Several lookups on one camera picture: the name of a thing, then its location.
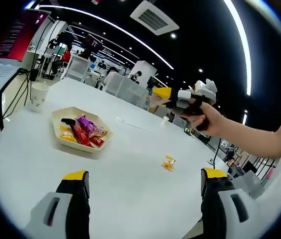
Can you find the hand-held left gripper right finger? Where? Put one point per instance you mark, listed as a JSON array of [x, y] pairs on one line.
[[215, 206]]

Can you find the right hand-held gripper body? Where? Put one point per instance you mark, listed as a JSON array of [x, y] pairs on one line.
[[205, 90]]

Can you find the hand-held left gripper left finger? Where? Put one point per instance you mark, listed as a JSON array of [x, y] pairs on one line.
[[75, 211]]

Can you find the dark red chocolate bar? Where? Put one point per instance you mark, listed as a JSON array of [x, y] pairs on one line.
[[85, 139]]

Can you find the small red candy packet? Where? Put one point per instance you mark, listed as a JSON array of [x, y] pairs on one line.
[[97, 141]]

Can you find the purple gold wafer packet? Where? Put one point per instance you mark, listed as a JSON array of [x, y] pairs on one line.
[[84, 122], [94, 130]]

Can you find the red brown long wafer bar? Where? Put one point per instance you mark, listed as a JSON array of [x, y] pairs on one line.
[[75, 132]]

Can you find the cream hexagonal container tray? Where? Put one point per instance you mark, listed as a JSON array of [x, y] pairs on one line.
[[85, 110]]

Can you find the black snack clear wrapper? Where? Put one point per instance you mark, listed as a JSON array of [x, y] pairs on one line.
[[68, 121]]

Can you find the person's right hand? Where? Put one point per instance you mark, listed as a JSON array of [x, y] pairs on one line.
[[212, 119]]

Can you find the small white cup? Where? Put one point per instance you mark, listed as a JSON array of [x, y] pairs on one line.
[[165, 119]]

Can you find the large grey mesh chair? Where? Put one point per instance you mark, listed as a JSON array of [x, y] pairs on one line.
[[128, 90]]

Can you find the grey chair back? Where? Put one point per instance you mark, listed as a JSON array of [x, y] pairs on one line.
[[250, 184]]

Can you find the white plug adapter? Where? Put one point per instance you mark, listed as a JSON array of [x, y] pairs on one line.
[[209, 161]]

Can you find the wide ceiling light strip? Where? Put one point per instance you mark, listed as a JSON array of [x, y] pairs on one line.
[[245, 42]]

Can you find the ceiling air conditioner vent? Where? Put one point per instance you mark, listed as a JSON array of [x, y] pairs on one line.
[[153, 17]]

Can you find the thin ceiling light strip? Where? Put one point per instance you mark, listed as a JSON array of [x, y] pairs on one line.
[[110, 23]]

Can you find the white mesh office chair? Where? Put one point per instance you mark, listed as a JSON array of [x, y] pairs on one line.
[[78, 68]]

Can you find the white paper cup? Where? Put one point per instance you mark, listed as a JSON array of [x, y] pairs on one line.
[[39, 97]]

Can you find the wall poster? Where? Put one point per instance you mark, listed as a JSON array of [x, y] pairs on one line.
[[136, 77]]

